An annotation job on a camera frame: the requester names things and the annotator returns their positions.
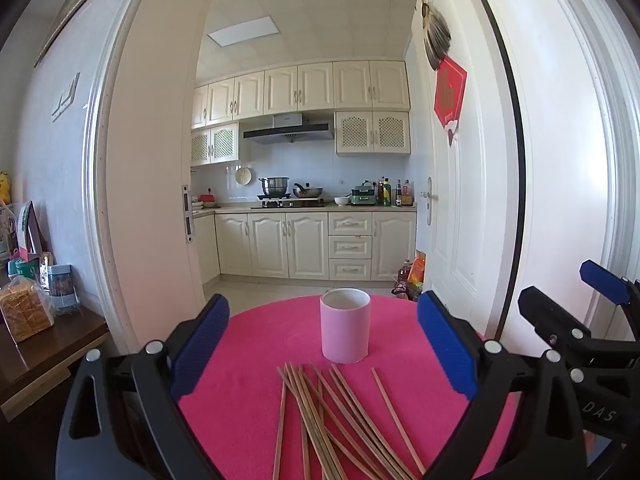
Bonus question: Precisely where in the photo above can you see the silver door handle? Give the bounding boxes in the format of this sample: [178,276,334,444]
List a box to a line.
[420,176,434,226]

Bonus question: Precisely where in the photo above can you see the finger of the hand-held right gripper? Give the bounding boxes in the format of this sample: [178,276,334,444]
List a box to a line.
[517,286,640,383]
[580,259,640,341]

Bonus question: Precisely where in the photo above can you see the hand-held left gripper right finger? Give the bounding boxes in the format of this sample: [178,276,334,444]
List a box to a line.
[416,290,586,480]

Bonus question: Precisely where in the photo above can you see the bunch of wooden chopsticks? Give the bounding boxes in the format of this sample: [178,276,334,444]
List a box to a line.
[272,361,427,480]

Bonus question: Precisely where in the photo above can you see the plastic wrapped jar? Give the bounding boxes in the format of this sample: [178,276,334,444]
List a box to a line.
[47,263,80,316]

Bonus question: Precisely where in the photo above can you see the gas stove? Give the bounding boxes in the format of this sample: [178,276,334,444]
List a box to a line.
[250,199,326,209]

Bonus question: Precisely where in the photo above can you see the framed wall picture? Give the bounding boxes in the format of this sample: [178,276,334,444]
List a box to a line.
[32,0,113,68]

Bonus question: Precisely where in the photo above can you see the orange snack bag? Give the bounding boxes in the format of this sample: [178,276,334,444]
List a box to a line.
[407,252,427,286]

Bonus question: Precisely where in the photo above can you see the upright paper packet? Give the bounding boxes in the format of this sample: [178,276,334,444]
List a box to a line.
[17,201,43,261]

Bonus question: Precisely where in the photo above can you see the lattice door wall cabinet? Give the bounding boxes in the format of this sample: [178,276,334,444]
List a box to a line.
[190,123,240,167]
[335,111,411,156]

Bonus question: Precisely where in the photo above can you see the metal door lock plate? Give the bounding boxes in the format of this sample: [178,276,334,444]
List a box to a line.
[181,184,195,243]

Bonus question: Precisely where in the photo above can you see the cream lower kitchen cabinets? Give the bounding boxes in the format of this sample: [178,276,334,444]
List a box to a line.
[192,209,417,283]

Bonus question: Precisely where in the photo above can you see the white panel door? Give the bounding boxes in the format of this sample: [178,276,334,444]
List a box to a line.
[404,0,526,346]

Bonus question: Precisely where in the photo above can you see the range hood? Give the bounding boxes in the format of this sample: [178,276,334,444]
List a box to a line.
[243,113,335,145]

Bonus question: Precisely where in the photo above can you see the row of condiment bottles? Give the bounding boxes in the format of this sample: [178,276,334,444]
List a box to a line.
[377,176,416,207]

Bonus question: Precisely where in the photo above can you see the green electric cooker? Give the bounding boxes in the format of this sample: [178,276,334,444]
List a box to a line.
[351,181,378,207]

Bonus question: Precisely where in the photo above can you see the cream kitchen cabinets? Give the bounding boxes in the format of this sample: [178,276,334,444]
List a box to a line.
[192,60,412,131]
[192,209,417,283]

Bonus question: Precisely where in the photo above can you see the pink cup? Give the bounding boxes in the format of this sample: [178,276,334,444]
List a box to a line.
[320,288,372,365]

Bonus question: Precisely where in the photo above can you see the ceiling light panel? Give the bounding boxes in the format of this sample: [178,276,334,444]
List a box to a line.
[206,16,277,47]

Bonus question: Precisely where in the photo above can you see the feather fan on door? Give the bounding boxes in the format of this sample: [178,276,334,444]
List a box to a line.
[419,0,453,72]

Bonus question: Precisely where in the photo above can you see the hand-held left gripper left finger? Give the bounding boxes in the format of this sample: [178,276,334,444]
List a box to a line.
[56,293,231,480]

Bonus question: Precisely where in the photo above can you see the white wall ornament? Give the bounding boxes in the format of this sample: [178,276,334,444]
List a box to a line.
[51,72,81,122]

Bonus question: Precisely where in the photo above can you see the pink round tablecloth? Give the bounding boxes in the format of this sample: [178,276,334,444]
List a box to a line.
[177,294,521,480]

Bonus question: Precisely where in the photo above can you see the cream upper kitchen cabinets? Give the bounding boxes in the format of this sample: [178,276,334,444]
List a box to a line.
[192,60,412,131]

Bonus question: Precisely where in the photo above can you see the steel stock pot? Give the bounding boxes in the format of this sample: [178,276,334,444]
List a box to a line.
[258,176,291,197]

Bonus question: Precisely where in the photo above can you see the red diamond door poster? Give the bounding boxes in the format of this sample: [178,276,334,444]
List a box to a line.
[433,55,468,147]

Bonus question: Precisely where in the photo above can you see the dark wooden sideboard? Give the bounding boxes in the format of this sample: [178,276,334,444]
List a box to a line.
[0,305,111,480]

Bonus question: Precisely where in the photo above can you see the bagged sliced bread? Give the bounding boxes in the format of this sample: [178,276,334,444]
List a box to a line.
[0,275,55,343]

